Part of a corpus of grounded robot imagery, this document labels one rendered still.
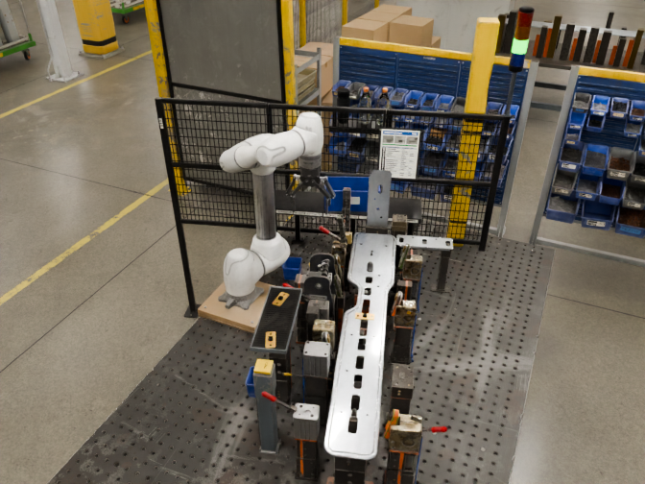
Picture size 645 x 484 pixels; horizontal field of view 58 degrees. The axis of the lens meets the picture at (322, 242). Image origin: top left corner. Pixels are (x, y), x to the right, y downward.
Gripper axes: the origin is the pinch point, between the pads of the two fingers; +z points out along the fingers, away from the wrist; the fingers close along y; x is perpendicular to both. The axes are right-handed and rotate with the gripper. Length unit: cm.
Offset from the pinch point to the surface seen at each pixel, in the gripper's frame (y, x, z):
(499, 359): 89, 1, 76
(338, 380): 18, -49, 46
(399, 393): 41, -52, 46
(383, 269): 32, 24, 46
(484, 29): 71, 94, -51
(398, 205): 37, 80, 43
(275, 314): -9.4, -32.5, 30.1
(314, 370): 8, -48, 43
